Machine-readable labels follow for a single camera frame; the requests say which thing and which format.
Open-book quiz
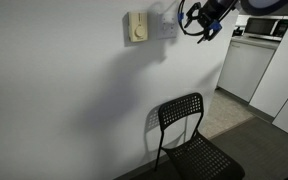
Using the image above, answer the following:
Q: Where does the white double switch plate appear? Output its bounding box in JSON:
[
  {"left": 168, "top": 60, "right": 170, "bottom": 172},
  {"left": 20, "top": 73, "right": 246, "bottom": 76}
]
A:
[{"left": 157, "top": 13, "right": 178, "bottom": 39}]

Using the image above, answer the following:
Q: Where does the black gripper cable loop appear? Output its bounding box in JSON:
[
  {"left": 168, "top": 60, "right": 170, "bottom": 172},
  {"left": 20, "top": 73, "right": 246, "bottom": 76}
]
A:
[{"left": 177, "top": 0, "right": 206, "bottom": 37}]

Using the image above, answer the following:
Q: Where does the robot arm wrist ring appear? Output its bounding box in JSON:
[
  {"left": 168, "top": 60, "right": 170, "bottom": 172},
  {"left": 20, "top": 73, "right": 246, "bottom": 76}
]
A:
[{"left": 238, "top": 0, "right": 288, "bottom": 16}]

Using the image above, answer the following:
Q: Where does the white kitchen counter cabinet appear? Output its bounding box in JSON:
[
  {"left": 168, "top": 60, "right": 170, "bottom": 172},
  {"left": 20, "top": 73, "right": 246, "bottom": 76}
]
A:
[{"left": 217, "top": 37, "right": 279, "bottom": 102}]

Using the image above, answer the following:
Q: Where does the white tall cabinet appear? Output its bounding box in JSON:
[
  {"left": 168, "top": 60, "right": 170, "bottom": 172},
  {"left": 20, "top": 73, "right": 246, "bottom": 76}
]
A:
[{"left": 250, "top": 30, "right": 288, "bottom": 133}]

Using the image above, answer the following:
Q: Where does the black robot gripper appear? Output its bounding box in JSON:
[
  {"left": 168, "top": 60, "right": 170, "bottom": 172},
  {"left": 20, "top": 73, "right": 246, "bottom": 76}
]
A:
[{"left": 185, "top": 0, "right": 238, "bottom": 43}]

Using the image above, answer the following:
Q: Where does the left light switch toggle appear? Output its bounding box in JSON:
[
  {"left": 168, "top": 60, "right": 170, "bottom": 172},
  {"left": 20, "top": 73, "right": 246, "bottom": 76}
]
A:
[{"left": 162, "top": 24, "right": 167, "bottom": 33}]

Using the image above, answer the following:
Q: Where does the beige wall thermostat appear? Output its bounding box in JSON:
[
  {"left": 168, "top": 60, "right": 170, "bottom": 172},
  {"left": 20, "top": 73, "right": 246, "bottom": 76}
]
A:
[{"left": 128, "top": 12, "right": 148, "bottom": 42}]

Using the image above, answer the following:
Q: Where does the black perforated chair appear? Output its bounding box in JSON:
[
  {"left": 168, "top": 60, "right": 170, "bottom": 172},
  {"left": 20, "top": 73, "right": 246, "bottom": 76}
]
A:
[{"left": 155, "top": 92, "right": 245, "bottom": 180}]

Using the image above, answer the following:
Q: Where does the small dark countertop object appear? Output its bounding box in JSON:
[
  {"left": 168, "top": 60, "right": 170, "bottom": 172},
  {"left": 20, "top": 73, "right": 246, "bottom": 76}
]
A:
[{"left": 232, "top": 27, "right": 244, "bottom": 37}]

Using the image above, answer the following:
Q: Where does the silver black microwave oven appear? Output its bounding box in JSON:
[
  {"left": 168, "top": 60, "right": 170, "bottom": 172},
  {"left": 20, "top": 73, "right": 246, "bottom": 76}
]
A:
[{"left": 244, "top": 16, "right": 288, "bottom": 41}]

